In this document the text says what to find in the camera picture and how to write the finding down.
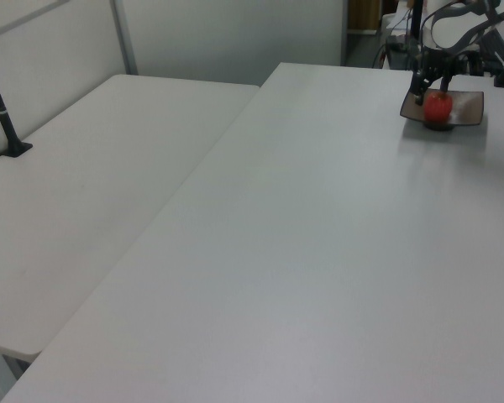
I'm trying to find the white side table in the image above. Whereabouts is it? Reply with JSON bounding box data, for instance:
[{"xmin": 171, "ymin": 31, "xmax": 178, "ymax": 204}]
[{"xmin": 0, "ymin": 74, "xmax": 260, "ymax": 363}]

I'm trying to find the thin black pole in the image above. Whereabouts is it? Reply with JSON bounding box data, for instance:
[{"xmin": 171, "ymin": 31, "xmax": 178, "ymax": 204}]
[{"xmin": 410, "ymin": 0, "xmax": 425, "ymax": 48}]

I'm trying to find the grey metal partition post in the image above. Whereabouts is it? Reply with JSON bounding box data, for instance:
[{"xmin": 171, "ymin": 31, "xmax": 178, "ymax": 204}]
[{"xmin": 110, "ymin": 0, "xmax": 139, "ymax": 76}]

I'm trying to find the brown square ceramic plate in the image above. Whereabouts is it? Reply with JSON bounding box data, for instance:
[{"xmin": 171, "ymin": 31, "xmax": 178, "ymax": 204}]
[{"xmin": 399, "ymin": 88, "xmax": 486, "ymax": 133}]

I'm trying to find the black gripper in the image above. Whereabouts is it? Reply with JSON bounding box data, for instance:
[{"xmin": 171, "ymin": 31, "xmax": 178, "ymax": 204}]
[{"xmin": 407, "ymin": 44, "xmax": 468, "ymax": 107}]

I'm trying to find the red apple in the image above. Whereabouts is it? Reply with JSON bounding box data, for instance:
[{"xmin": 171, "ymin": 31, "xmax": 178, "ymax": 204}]
[{"xmin": 422, "ymin": 92, "xmax": 453, "ymax": 126}]

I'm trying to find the dark electronics box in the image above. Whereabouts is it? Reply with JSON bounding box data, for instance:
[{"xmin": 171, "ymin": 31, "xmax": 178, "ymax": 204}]
[{"xmin": 384, "ymin": 35, "xmax": 417, "ymax": 71}]

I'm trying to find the brown wooden door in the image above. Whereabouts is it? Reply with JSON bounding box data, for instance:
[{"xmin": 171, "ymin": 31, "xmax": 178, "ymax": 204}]
[{"xmin": 347, "ymin": 0, "xmax": 382, "ymax": 34}]

